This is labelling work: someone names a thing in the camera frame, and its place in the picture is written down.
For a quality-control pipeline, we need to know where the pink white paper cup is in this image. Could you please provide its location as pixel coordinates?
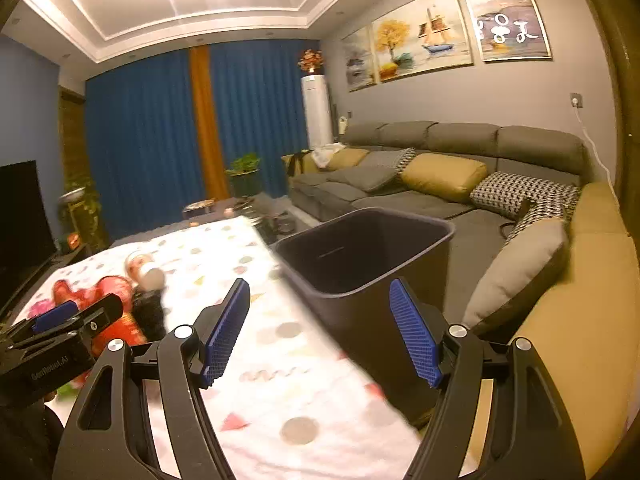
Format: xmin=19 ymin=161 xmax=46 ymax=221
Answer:
xmin=125 ymin=252 xmax=166 ymax=292

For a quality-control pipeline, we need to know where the black television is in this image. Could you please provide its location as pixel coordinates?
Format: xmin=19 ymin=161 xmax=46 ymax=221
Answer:
xmin=0 ymin=160 xmax=56 ymax=312

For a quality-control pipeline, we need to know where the dark coffee table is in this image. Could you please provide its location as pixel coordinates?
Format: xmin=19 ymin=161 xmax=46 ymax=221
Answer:
xmin=182 ymin=194 xmax=312 ymax=246

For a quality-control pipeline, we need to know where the red paper cup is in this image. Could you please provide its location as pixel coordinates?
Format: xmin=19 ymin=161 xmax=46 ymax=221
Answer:
xmin=52 ymin=275 xmax=149 ymax=356

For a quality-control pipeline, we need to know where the blue curtain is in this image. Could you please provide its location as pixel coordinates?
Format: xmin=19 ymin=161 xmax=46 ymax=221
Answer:
xmin=86 ymin=39 xmax=320 ymax=238

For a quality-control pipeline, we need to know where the dark grey trash bin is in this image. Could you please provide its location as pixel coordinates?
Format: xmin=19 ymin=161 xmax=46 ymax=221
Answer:
xmin=272 ymin=208 xmax=456 ymax=426

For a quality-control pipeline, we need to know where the black white patterned pillow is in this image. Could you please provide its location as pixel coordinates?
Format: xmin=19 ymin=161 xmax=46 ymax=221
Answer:
xmin=470 ymin=171 xmax=580 ymax=219

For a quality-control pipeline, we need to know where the potted green plant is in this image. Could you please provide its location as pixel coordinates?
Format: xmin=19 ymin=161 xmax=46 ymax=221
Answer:
xmin=226 ymin=153 xmax=262 ymax=198

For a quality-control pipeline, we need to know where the white standing air conditioner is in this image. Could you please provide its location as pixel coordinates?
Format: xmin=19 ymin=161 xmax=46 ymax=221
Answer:
xmin=302 ymin=74 xmax=333 ymax=148

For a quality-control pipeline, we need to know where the plant on tall stand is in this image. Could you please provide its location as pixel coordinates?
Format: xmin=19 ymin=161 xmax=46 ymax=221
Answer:
xmin=58 ymin=174 xmax=110 ymax=254

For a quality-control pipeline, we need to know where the small grey landscape painting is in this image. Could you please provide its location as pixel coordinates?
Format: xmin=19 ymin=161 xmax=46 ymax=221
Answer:
xmin=341 ymin=26 xmax=376 ymax=92

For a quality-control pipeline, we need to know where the grey beige pillow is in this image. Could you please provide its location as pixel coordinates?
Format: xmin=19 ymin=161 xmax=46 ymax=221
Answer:
xmin=463 ymin=218 xmax=570 ymax=338

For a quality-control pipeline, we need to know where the purple sky painting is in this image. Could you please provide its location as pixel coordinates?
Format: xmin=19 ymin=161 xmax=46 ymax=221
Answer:
xmin=465 ymin=0 xmax=552 ymax=63

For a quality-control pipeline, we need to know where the white patterned tablecloth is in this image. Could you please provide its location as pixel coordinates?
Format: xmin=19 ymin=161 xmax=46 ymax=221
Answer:
xmin=18 ymin=218 xmax=420 ymax=479

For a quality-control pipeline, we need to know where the white charging cable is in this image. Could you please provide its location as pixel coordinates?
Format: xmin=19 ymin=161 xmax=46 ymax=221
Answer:
xmin=572 ymin=98 xmax=618 ymax=196

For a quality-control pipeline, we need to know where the grey sectional sofa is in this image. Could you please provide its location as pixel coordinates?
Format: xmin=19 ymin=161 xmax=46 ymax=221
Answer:
xmin=278 ymin=122 xmax=639 ymax=479

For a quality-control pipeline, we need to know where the orange curtain strip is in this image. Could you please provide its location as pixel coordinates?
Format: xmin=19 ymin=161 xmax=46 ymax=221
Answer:
xmin=189 ymin=46 xmax=230 ymax=200

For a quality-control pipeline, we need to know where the sailboat tree painting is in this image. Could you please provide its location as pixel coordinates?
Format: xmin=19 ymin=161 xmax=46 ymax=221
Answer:
xmin=371 ymin=0 xmax=473 ymax=82

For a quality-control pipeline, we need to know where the artificial flower bouquet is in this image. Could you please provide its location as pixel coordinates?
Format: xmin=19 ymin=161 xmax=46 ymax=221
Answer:
xmin=297 ymin=49 xmax=324 ymax=75

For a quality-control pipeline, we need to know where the mustard yellow cushion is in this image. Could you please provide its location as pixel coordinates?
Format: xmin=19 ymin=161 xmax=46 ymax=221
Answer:
xmin=400 ymin=153 xmax=488 ymax=203

